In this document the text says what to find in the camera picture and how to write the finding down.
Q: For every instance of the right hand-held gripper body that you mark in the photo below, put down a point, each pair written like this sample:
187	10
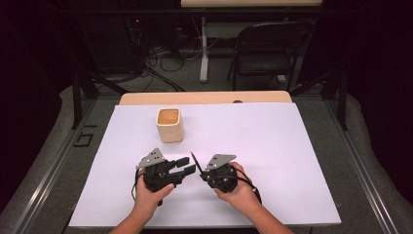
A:
222	177

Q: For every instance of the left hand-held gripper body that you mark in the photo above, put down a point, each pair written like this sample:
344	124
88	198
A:
156	172

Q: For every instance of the dark blue pencil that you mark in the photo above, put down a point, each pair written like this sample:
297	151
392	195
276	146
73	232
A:
195	161

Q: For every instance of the cream ceramic cup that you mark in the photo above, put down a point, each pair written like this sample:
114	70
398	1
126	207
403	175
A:
170	133

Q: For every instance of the person's right hand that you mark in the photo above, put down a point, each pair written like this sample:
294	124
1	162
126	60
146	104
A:
240	195

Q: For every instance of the person's left hand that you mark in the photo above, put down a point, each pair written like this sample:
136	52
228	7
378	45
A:
147	200

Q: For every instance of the white table sheet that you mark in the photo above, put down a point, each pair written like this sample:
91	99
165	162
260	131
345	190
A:
259	146

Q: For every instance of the wooden table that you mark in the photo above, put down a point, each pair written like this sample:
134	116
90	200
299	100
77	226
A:
201	97

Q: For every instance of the desk with white legs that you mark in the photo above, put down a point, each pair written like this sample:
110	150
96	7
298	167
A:
204	58

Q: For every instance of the black folding chair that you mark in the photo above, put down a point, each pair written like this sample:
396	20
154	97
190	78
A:
263	65

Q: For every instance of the black computer tower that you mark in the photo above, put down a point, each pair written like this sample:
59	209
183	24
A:
110	45

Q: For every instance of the black metal frame post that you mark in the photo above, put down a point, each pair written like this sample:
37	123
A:
76	100

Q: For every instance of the aluminium floor rail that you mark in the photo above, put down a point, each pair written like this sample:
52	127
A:
48	177
363	169

